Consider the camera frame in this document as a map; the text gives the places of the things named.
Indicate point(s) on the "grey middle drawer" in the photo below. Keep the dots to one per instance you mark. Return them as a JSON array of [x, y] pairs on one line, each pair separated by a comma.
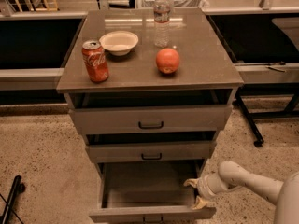
[[173, 151]]

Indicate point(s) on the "grey drawer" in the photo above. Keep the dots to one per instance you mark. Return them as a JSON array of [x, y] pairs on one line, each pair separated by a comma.
[[158, 119], [148, 192], [173, 151]]

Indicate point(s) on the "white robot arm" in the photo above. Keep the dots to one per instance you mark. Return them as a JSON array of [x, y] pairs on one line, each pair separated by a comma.
[[284, 195]]

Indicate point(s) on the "grey drawer cabinet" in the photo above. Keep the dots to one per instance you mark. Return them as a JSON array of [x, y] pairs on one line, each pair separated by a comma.
[[205, 75]]

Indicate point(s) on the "white wire basket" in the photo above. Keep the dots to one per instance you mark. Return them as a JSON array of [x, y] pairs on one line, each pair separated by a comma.
[[177, 3]]

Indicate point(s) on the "grey bottom drawer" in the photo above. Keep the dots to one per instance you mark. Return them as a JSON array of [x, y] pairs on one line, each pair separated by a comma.
[[148, 192]]

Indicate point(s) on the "grey top drawer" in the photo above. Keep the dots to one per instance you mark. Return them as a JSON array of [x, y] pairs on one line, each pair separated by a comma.
[[158, 119]]

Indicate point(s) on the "red cola can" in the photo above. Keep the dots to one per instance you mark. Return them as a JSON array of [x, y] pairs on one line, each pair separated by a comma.
[[95, 61]]

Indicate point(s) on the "black stand leg left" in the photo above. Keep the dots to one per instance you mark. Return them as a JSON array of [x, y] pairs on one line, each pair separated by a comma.
[[16, 189]]

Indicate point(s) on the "black table leg frame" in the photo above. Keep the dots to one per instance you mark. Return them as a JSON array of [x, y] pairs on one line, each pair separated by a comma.
[[288, 112]]

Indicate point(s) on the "white paper bowl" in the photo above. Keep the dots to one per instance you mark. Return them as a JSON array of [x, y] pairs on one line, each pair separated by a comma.
[[119, 43]]

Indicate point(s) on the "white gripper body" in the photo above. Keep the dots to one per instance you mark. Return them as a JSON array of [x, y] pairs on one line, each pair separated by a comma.
[[204, 187]]

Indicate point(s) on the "red apple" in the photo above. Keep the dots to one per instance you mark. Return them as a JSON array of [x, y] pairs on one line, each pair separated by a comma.
[[167, 61]]

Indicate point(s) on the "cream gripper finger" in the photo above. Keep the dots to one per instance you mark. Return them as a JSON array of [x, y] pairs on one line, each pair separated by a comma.
[[200, 203], [193, 182]]

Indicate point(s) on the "clear plastic water bottle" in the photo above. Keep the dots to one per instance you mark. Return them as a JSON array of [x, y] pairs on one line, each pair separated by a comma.
[[161, 11]]

